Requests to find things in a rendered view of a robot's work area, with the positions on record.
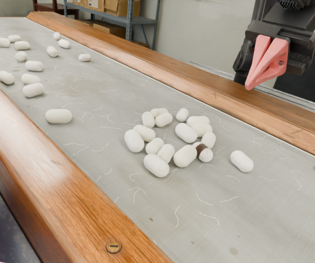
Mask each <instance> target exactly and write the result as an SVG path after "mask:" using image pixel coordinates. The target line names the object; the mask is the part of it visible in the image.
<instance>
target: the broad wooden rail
mask: <svg viewBox="0 0 315 263"><path fill-rule="evenodd" d="M26 18H27V19H29V20H31V21H33V22H35V23H38V24H40V25H42V26H44V27H46V28H48V29H50V30H52V31H54V32H59V33H60V34H61V35H63V36H65V37H67V38H69V39H71V40H73V41H75V42H77V43H79V44H81V45H83V46H86V47H88V48H90V49H92V50H94V51H96V52H98V53H100V54H102V55H104V56H106V57H108V58H111V59H113V60H115V61H117V62H119V63H121V64H123V65H125V66H127V67H129V68H131V69H133V70H136V71H138V72H140V73H142V74H144V75H146V76H148V77H150V78H152V79H154V80H156V81H159V82H161V83H163V84H165V85H167V86H169V87H172V88H174V89H176V90H178V91H180V92H182V93H184V94H186V95H188V96H190V97H192V98H194V99H197V100H199V101H201V102H203V103H205V104H207V105H209V106H211V107H213V108H215V109H217V110H219V111H222V112H224V113H226V114H228V115H230V116H232V117H234V118H236V119H238V120H240V121H242V122H245V123H247V124H249V125H251V126H253V127H255V128H257V129H259V130H261V131H263V132H265V133H267V134H270V135H272V136H274V137H276V138H278V139H280V140H282V141H284V142H286V143H288V144H290V145H293V146H295V147H297V148H299V149H301V150H303V151H305V152H307V153H309V154H311V155H313V156H315V113H314V112H310V111H308V110H305V109H303V108H300V107H298V106H295V105H293V104H290V103H288V102H285V101H282V100H280V99H277V98H275V97H272V96H270V95H267V94H265V93H262V92H259V91H256V90H254V89H251V90H247V89H246V88H245V86H243V85H241V84H239V83H236V82H233V81H231V80H228V79H225V78H223V77H220V76H217V75H215V74H212V73H210V72H207V71H205V70H202V69H200V68H197V67H194V66H192V65H189V64H187V63H184V62H182V61H179V60H177V59H174V58H172V57H169V56H166V55H163V54H161V53H158V52H156V51H153V50H150V49H148V48H146V47H143V46H140V45H138V44H135V43H133V42H130V41H127V40H125V39H122V38H119V37H117V36H114V35H112V34H109V33H107V32H104V31H101V30H99V29H96V28H94V27H91V26H89V25H86V24H84V23H81V22H79V21H76V20H73V19H70V18H68V17H65V16H63V15H60V14H57V13H55V12H52V11H32V12H30V13H29V15H28V16H27V17H26Z"/></svg>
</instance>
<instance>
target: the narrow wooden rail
mask: <svg viewBox="0 0 315 263"><path fill-rule="evenodd" d="M0 195H1V197H2V199H3V200H4V202H5V204H6V205H7V207H8V209H9V210H10V212H11V213H12V215H13V217H14V218H15V220H16V222H17V223H18V225H19V227H20V228H21V230H22V232H23V234H24V235H25V237H26V239H27V240H28V242H29V244H30V245H31V247H32V249H33V250H34V252H35V254H36V255H37V257H38V259H39V260H40V262H41V263H174V262H173V261H172V260H171V259H170V258H169V257H168V256H167V255H166V254H165V253H164V252H163V251H162V250H161V249H160V248H159V247H158V246H157V245H156V244H155V243H154V242H153V241H152V240H151V239H150V238H149V237H148V236H147V235H146V234H145V233H144V232H143V231H142V230H141V229H140V228H139V227H138V226H137V225H136V224H135V223H134V222H133V221H132V220H131V219H130V218H129V217H128V216H127V215H126V214H125V213H124V212H123V211H122V210H121V209H120V208H119V207H118V206H117V205H116V204H115V203H114V202H113V201H112V200H111V199H110V198H109V197H108V196H107V195H106V194H105V193H104V192H103V191H102V190H101V189H100V188H99V187H98V186H97V185H96V184H95V183H94V182H93V181H92V180H91V179H90V178H89V177H88V176H87V175H86V174H85V173H84V172H83V171H82V170H81V169H80V168H79V167H78V166H77V165H76V164H75V163H74V162H73V161H72V160H71V159H70V158H69V157H68V156H67V155H66V154H65V153H64V152H63V151H62V150H61V149H60V148H59V147H58V146H57V145H56V144H55V143H54V142H53V141H52V140H51V139H50V138H49V137H48V136H47V135H46V134H45V133H44V132H43V131H42V130H41V129H40V128H39V127H38V126H37V125H36V124H35V123H34V122H33V121H32V120H31V119H30V118H29V117H28V116H27V115H26V114H25V113H24V112H23V111H22V110H21V109H20V108H19V107H18V106H17V105H16V104H15V103H14V102H13V101H12V100H11V99H10V98H9V97H8V96H7V95H6V94H5V93H4V92H3V91H2V90H1V89H0Z"/></svg>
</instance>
